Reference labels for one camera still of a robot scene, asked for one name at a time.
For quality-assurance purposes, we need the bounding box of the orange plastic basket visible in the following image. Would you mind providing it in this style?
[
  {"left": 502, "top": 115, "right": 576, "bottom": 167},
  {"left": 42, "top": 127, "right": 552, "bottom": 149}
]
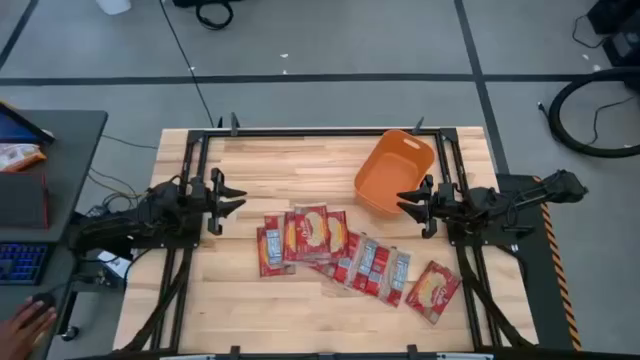
[{"left": 353, "top": 128, "right": 436, "bottom": 216}]

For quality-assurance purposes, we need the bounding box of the dark grey desk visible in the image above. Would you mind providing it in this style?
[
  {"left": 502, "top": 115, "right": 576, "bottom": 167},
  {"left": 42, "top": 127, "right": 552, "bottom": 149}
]
[{"left": 0, "top": 109, "right": 109, "bottom": 360}]

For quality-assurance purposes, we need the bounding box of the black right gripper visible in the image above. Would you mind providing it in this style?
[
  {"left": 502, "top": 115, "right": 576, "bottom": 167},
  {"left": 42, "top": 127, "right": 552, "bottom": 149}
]
[{"left": 395, "top": 174, "right": 462, "bottom": 240}]

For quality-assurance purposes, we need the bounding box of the black computer mouse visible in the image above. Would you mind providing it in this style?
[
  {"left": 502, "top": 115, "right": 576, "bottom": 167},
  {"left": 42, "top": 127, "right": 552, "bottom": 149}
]
[{"left": 25, "top": 292, "right": 58, "bottom": 315}]

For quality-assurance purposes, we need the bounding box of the black coiled cable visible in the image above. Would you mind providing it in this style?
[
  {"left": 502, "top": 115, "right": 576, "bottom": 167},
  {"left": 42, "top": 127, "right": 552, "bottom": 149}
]
[{"left": 194, "top": 0, "right": 235, "bottom": 31}]

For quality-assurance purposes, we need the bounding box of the thin black floor cable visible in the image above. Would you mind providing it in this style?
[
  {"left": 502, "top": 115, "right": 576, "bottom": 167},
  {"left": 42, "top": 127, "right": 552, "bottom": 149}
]
[{"left": 99, "top": 133, "right": 159, "bottom": 150}]

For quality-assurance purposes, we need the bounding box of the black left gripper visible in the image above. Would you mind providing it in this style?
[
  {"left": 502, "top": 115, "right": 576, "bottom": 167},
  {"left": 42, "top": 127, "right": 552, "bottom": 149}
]
[{"left": 187, "top": 168, "right": 248, "bottom": 237}]

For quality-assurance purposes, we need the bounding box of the person's hand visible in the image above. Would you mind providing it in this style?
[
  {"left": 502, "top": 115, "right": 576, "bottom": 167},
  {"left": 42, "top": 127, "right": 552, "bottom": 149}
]
[{"left": 0, "top": 298, "right": 59, "bottom": 360}]

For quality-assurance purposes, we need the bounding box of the large black hose ring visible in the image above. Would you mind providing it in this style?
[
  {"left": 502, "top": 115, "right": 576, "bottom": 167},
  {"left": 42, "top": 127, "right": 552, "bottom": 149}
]
[{"left": 548, "top": 66, "right": 640, "bottom": 159}]

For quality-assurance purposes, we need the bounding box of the black aluminium table frame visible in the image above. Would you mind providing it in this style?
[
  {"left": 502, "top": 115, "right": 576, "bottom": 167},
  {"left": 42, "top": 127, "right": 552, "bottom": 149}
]
[{"left": 119, "top": 113, "right": 536, "bottom": 356}]

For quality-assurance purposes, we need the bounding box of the black equipment case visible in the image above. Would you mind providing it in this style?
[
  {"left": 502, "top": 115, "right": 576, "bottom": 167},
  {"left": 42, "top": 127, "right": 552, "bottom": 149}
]
[{"left": 587, "top": 0, "right": 640, "bottom": 36}]

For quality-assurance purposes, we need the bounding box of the black platform with hazard stripe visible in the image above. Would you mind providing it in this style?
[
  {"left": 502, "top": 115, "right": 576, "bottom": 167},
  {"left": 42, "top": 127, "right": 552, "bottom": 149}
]
[{"left": 494, "top": 172, "right": 584, "bottom": 352}]

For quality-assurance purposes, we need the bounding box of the small white box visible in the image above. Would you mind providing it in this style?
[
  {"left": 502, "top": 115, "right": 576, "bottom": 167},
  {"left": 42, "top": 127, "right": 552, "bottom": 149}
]
[{"left": 96, "top": 249, "right": 132, "bottom": 279}]

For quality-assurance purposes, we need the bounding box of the black equipment box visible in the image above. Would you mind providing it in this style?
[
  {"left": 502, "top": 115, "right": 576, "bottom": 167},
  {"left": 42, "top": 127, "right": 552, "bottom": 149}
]
[{"left": 602, "top": 29, "right": 640, "bottom": 69}]

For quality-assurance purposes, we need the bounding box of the black notebook with red edge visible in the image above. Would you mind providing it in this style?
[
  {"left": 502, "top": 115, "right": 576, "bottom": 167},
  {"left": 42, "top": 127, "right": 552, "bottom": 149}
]
[{"left": 0, "top": 172, "right": 50, "bottom": 230}]

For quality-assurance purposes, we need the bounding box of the orange snack bag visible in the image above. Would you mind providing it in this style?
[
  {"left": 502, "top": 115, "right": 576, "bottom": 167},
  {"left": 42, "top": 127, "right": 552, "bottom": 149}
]
[{"left": 0, "top": 142, "right": 48, "bottom": 174}]

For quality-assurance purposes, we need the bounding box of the long black floor cable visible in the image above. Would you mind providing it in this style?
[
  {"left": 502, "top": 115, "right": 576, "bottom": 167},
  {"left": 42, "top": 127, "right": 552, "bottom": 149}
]
[{"left": 158, "top": 0, "right": 216, "bottom": 129}]

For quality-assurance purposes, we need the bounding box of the backlit black keyboard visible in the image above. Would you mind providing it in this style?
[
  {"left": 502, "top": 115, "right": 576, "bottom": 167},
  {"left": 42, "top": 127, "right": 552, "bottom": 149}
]
[{"left": 0, "top": 242, "right": 51, "bottom": 287}]

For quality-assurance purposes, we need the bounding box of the laptop with blue screen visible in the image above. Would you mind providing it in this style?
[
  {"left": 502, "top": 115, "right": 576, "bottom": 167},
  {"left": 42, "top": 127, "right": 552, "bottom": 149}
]
[{"left": 0, "top": 99, "right": 56, "bottom": 146}]

